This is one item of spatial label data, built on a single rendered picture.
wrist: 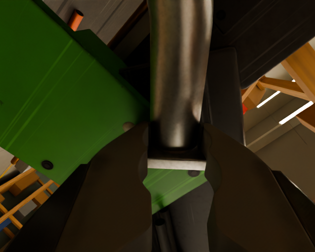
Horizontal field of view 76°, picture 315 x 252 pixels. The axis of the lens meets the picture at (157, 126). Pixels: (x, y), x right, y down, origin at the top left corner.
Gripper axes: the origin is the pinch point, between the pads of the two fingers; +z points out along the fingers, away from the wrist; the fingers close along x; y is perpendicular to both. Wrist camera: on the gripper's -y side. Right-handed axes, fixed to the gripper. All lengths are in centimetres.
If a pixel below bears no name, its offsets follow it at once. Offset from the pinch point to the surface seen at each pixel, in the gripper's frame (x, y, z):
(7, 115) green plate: -12.4, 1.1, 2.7
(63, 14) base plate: -24.0, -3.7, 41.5
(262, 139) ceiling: 335, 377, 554
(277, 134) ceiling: 377, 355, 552
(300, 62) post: 50, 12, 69
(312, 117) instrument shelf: 40, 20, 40
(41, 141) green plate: -10.3, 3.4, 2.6
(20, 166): -24.2, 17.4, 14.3
